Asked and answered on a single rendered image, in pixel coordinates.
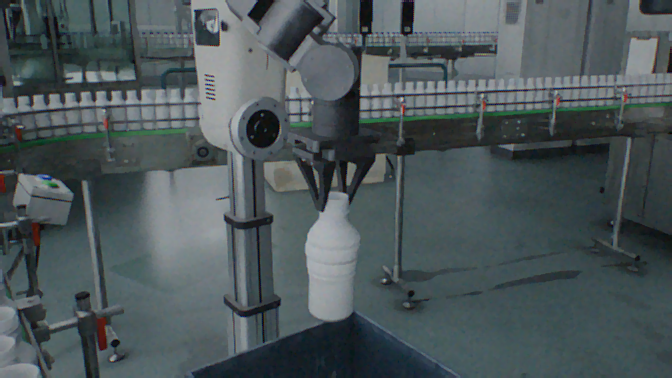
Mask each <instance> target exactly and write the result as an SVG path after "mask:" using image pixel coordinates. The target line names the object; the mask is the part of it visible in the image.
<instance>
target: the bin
mask: <svg viewBox="0 0 672 378"><path fill-rule="evenodd" d="M184 378H465V377H464V376H462V375H461V374H459V372H457V371H455V370H453V369H451V368H450V367H448V366H447V365H445V364H443V363H442V362H439V361H438V360H436V358H434V357H433V356H431V355H429V354H428V353H426V352H425V351H422V350H420V349H419V348H417V347H416V346H414V345H412V343H411V342H409V341H407V340H405V339H403V338H402V337H400V336H398V335H397V334H395V333H393V332H392V331H390V330H389V329H386V327H384V326H383V325H381V324H380V323H378V322H376V321H375V320H373V319H371V318H370V317H367V316H366V315H364V314H362V313H361V312H359V310H358V309H354V310H353V313H352V314H351V315H349V317H348V318H347V319H345V320H343V321H340V322H323V321H322V322H319V323H316V324H313V325H310V326H307V327H304V328H301V330H299V331H296V332H293V333H290V334H287V335H284V336H281V337H279V338H276V339H272V340H269V341H267V342H264V343H261V344H258V346H256V347H252V348H249V349H246V350H244V351H241V352H238V353H235V354H232V355H229V356H226V357H224V358H221V360H217V361H214V362H212V363H209V364H206V365H202V366H200V367H197V368H194V369H191V370H189V371H185V372H184Z"/></svg>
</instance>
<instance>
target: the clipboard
mask: <svg viewBox="0 0 672 378"><path fill-rule="evenodd" d="M658 42H659V35H645V36H630V42H629V48H628V56H627V63H626V70H625V75H631V80H632V76H634V74H637V75H640V77H641V74H649V75H648V76H649V77H650V74H654V67H655V61H656V55H657V48H658ZM649 77H648V80H649Z"/></svg>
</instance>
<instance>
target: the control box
mask: <svg viewBox="0 0 672 378"><path fill-rule="evenodd" d="M42 181H43V179H39V178H37V176H30V175H26V174H21V175H20V178H19V182H17V186H16V191H15V195H14V199H13V205H14V207H15V209H16V205H19V204H27V213H28V215H29V217H30V218H37V217H42V216H49V215H51V217H52V221H50V222H43V223H39V225H40V227H39V229H38V230H39V237H40V241H41V232H40V230H44V226H45V223H50V224H58V226H66V224H67V220H68V216H69V212H70V207H71V202H72V199H73V194H72V193H71V192H70V191H69V190H68V188H67V187H66V186H65V185H64V184H62V183H61V182H60V181H59V180H57V179H52V181H54V182H56V183H58V186H50V185H45V184H42ZM39 255H40V246H37V249H36V258H34V261H35V267H37V269H38V263H39ZM24 256H25V255H24V249H23V246H22V248H21V250H19V252H18V253H17V255H16V257H15V260H14V261H13V263H12V265H11V266H10V268H9V270H8V272H7V275H8V277H9V279H10V281H11V279H12V278H13V276H14V273H15V271H16V270H17V268H18V266H19V264H20V263H22V261H23V259H24Z"/></svg>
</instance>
